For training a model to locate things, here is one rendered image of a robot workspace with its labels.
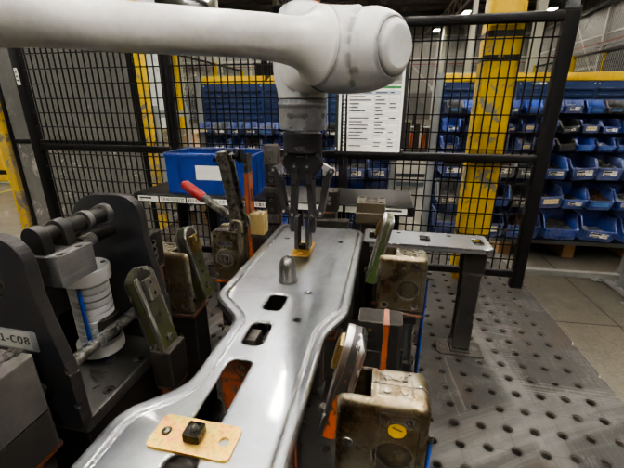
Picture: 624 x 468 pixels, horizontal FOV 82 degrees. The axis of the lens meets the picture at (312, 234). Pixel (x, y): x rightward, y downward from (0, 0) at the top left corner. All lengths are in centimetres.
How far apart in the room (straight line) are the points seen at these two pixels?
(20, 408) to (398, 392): 35
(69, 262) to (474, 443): 74
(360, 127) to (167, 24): 83
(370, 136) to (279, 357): 91
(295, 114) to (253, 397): 46
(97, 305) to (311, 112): 45
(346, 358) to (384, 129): 98
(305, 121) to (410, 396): 48
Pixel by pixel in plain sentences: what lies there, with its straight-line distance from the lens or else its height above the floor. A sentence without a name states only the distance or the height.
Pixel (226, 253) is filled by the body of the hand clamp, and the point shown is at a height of 100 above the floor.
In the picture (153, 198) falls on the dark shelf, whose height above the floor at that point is 102.
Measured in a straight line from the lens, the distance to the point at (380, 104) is 125.
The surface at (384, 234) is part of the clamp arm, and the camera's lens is 66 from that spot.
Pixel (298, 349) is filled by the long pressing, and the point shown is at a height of 100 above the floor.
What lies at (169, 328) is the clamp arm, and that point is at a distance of 56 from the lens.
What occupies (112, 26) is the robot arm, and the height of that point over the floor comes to 139.
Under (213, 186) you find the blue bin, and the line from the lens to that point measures 121.
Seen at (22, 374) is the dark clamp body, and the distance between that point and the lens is 45.
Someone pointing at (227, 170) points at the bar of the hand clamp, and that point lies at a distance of 76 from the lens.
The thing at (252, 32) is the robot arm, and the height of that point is 139.
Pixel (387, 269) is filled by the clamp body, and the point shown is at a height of 102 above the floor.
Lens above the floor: 130
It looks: 20 degrees down
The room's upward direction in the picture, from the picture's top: straight up
